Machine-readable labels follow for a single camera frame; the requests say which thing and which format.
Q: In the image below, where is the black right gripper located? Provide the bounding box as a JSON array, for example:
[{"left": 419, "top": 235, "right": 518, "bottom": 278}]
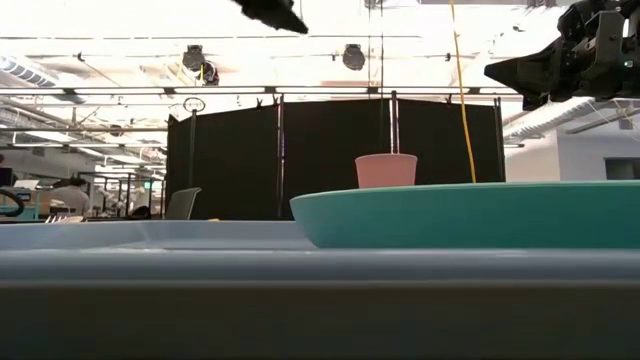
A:
[{"left": 483, "top": 0, "right": 640, "bottom": 112}]

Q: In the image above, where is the teal plate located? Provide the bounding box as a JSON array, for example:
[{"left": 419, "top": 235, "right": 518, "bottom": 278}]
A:
[{"left": 289, "top": 180, "right": 640, "bottom": 250}]

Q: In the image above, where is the pink plastic cup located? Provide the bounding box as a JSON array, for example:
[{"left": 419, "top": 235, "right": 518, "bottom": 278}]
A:
[{"left": 354, "top": 153, "right": 419, "bottom": 190}]

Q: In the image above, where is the grey plastic tray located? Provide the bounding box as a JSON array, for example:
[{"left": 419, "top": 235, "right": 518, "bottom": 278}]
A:
[{"left": 0, "top": 220, "right": 640, "bottom": 289}]

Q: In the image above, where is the black ceiling spotlight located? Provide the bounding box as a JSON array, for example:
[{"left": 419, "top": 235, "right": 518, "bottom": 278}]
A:
[
  {"left": 181, "top": 44, "right": 207, "bottom": 72},
  {"left": 341, "top": 43, "right": 367, "bottom": 72}
]

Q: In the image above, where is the black partition screen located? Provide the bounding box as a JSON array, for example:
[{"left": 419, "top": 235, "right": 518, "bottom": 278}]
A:
[{"left": 166, "top": 97, "right": 506, "bottom": 221}]

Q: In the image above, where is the grey chair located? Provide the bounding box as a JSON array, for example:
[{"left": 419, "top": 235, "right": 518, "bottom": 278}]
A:
[{"left": 165, "top": 187, "right": 203, "bottom": 221}]

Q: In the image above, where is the person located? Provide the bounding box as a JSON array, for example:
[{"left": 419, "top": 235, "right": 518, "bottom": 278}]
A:
[{"left": 49, "top": 175, "right": 92, "bottom": 217}]

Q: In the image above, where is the yellow hanging cable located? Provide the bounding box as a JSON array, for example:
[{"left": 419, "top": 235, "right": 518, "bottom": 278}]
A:
[{"left": 448, "top": 0, "right": 478, "bottom": 184}]

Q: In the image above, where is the black cable loop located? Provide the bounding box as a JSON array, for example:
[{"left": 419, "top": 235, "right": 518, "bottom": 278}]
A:
[{"left": 0, "top": 188, "right": 26, "bottom": 218}]

